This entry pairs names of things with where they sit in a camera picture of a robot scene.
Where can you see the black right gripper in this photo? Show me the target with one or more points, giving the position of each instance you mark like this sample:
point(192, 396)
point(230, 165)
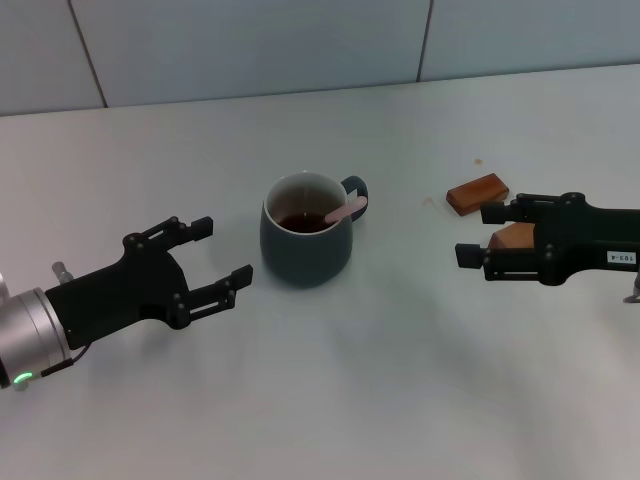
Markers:
point(585, 240)

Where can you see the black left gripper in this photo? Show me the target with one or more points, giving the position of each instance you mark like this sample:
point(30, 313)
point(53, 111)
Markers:
point(125, 295)

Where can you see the dark grey ceramic cup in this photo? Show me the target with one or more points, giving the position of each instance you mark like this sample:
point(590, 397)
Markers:
point(305, 260)

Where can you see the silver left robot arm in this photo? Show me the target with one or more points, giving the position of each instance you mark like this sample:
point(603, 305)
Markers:
point(30, 330)

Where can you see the tall brown wooden block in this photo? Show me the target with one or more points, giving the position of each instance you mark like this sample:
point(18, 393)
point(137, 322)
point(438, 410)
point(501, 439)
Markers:
point(515, 236)

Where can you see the flat brown wooden block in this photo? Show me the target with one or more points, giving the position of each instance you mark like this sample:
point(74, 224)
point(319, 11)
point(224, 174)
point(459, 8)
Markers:
point(467, 197)

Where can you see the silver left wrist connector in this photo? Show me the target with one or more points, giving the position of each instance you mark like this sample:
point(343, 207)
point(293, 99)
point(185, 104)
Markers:
point(62, 272)

